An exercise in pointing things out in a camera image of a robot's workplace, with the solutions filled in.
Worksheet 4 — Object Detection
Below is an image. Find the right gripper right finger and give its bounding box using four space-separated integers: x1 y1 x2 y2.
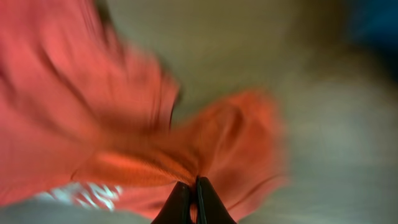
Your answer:
195 177 236 224

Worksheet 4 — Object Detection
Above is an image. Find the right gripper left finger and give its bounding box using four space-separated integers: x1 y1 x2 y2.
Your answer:
151 182 192 224

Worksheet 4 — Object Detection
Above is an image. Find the red printed t-shirt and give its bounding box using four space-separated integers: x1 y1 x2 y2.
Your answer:
1 0 286 220

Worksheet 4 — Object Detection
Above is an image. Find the folded blue garment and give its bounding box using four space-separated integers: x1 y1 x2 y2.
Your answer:
348 0 397 61

